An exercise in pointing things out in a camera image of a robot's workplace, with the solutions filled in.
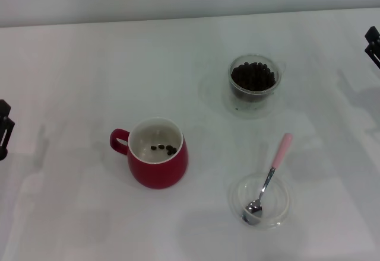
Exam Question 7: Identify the pink handled metal spoon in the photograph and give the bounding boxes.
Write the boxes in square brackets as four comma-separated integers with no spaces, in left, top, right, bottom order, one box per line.
[242,132,294,225]

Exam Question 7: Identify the red ceramic mug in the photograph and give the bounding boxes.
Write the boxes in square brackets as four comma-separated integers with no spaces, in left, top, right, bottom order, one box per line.
[109,116,189,190]

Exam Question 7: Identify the scooped coffee beans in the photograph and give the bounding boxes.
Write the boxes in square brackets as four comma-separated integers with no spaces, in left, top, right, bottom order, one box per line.
[150,144,178,156]

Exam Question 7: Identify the coffee bean heap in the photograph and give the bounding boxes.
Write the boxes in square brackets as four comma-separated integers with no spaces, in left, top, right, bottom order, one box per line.
[230,61,276,92]

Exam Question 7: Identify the clear glass cup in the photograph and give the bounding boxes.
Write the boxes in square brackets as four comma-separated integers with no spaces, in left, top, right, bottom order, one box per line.
[222,53,286,119]

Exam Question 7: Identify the clear glass saucer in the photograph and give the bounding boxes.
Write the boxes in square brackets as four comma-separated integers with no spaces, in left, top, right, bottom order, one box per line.
[228,171,295,231]

